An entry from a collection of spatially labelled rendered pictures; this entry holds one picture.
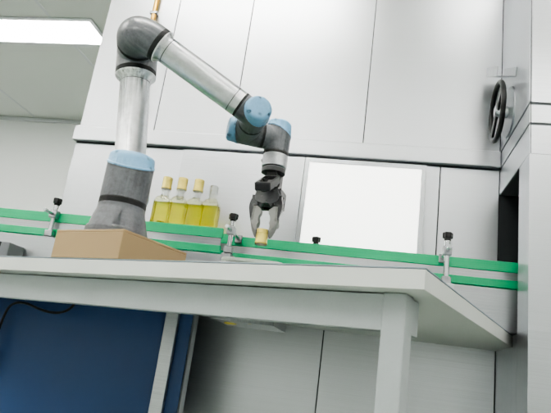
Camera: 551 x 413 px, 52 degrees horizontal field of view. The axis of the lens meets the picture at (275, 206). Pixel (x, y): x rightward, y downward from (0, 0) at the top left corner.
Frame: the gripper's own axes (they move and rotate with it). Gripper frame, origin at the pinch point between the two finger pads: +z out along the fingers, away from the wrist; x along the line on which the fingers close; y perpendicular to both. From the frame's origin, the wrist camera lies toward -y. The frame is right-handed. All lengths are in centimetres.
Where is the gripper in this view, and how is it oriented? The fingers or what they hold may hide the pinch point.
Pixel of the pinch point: (262, 232)
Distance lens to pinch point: 159.2
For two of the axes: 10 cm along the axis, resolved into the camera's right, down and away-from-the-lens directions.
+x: -9.6, -0.5, 2.8
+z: -1.3, 9.5, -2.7
